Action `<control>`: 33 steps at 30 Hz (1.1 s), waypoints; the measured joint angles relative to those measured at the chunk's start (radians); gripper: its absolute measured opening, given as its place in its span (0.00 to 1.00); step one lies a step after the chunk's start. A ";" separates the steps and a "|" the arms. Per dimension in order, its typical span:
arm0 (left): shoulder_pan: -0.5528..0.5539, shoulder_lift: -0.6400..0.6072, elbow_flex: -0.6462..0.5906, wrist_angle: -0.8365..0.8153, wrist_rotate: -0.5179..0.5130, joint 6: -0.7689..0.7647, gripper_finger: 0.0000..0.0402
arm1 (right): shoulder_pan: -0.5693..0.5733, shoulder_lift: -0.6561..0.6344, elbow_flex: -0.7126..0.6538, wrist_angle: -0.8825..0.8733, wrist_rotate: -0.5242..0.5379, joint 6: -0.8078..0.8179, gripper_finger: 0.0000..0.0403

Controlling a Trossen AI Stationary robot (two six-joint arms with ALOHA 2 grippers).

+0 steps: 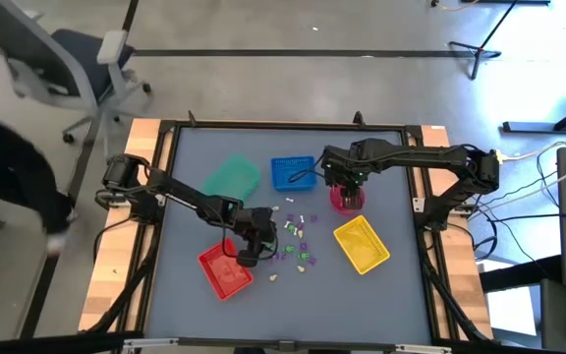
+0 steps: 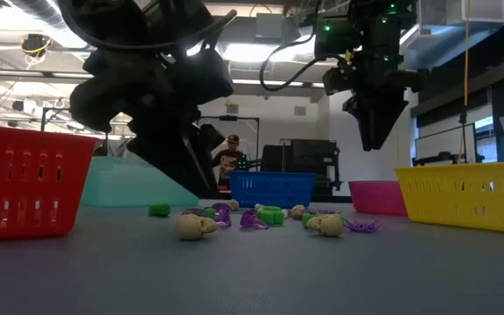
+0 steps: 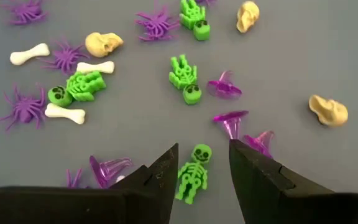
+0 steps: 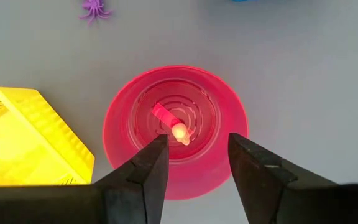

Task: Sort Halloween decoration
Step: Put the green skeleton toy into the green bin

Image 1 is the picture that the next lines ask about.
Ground pink plastic bowl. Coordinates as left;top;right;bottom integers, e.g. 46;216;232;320
329;184;367;216

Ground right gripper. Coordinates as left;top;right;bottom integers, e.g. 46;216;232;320
322;157;367;211

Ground grey office chair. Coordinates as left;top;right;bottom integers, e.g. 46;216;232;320
0;0;152;145

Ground black tripod stand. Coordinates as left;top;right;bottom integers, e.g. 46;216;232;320
447;0;520;82

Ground grey table mat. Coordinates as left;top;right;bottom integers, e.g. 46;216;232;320
144;128;432;345

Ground blue plastic basket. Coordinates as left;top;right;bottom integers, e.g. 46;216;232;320
269;155;318;193

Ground black floor cable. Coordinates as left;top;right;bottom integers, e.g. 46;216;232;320
486;211;566;222

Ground black table frame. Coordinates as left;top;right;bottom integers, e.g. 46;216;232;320
81;110;493;354

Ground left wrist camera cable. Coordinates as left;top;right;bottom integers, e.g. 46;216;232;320
220;218;280;263

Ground black desk leg base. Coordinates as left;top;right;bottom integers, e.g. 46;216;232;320
502;95;566;135

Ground red plastic basket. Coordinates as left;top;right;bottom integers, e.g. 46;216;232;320
197;237;255;302

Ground person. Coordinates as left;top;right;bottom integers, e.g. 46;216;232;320
0;108;79;258

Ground yellow plastic basket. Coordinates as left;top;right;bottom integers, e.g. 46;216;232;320
332;213;392;276

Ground black desk crossbar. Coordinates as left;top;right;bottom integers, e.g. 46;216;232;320
479;254;564;292

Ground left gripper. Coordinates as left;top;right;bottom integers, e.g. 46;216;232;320
239;206;280;253

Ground white cable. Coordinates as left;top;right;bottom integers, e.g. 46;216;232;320
469;154;566;210
501;130;566;162

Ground teal plastic basket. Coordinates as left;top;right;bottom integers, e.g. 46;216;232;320
200;153;262;203

